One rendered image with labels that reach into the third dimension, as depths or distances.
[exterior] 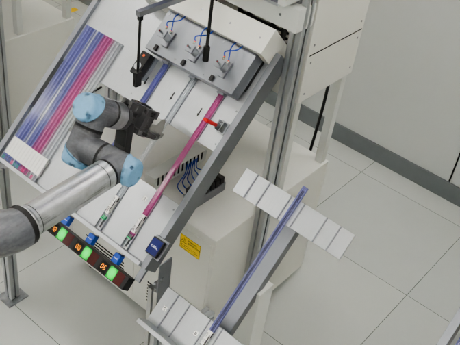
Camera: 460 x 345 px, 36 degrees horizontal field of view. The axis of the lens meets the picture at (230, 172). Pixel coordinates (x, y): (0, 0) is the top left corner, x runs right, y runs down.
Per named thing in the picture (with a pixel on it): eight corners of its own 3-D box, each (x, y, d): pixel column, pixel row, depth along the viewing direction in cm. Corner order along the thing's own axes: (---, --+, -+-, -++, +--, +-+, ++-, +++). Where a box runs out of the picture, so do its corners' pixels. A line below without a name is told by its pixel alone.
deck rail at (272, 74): (155, 272, 203) (144, 270, 197) (150, 269, 204) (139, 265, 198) (288, 64, 204) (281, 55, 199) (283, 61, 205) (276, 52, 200)
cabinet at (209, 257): (197, 363, 262) (215, 241, 224) (72, 263, 293) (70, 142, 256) (299, 275, 304) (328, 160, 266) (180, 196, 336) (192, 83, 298)
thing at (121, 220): (148, 264, 201) (142, 262, 198) (5, 157, 231) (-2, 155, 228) (184, 207, 202) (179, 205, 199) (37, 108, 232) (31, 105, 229)
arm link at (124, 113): (113, 132, 185) (92, 118, 189) (123, 135, 189) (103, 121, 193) (125, 106, 184) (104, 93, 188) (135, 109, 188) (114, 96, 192)
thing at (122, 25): (221, 157, 204) (214, 151, 200) (70, 65, 234) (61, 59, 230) (283, 60, 205) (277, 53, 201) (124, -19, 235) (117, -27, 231)
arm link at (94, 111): (64, 116, 179) (77, 85, 178) (92, 123, 188) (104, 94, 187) (85, 128, 175) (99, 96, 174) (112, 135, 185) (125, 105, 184)
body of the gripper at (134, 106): (162, 113, 198) (137, 105, 187) (148, 140, 199) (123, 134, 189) (143, 102, 202) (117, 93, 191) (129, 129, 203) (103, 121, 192)
